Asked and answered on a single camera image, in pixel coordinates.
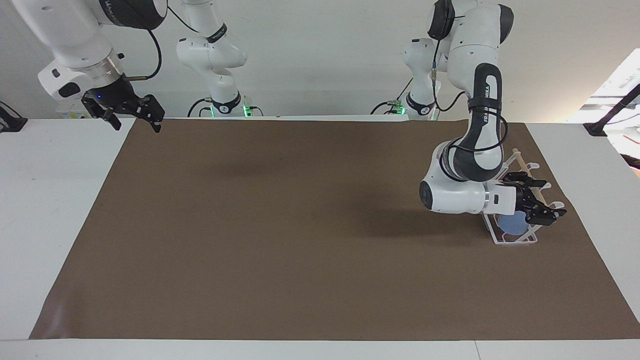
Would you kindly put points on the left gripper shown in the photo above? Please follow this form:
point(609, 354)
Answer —
point(522, 196)

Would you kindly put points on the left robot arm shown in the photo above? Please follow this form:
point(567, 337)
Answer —
point(470, 40)

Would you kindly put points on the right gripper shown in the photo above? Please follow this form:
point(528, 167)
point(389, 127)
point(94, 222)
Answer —
point(112, 90)

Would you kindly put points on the blue plate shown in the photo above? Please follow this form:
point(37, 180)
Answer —
point(511, 223)

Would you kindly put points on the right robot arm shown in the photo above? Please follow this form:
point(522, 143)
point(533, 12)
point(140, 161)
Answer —
point(75, 30)

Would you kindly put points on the black stand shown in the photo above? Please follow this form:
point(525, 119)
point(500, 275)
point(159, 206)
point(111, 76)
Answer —
point(10, 122)
point(617, 107)

